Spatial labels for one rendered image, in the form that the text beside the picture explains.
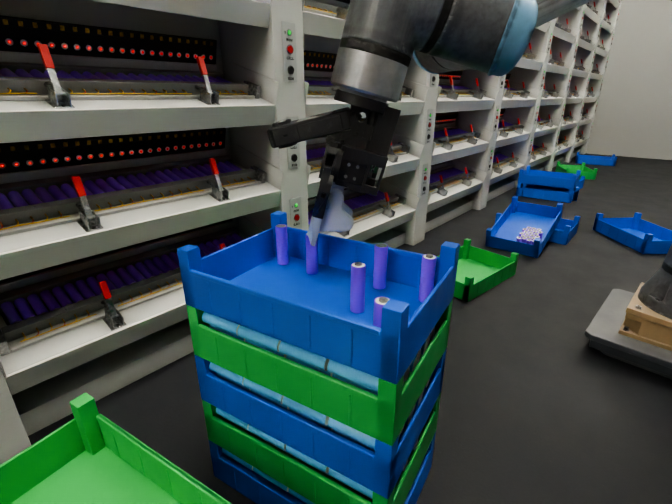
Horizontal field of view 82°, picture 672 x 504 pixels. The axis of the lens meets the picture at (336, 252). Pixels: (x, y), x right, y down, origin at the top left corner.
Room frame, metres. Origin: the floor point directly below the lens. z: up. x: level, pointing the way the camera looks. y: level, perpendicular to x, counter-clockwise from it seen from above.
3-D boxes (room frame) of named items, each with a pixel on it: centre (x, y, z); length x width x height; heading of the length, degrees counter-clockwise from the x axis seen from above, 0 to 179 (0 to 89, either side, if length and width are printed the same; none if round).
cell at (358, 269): (0.43, -0.03, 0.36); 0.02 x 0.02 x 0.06
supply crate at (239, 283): (0.46, 0.02, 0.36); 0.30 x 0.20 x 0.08; 59
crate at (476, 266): (1.19, -0.44, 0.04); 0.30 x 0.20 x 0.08; 131
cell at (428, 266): (0.45, -0.12, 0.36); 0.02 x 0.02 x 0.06
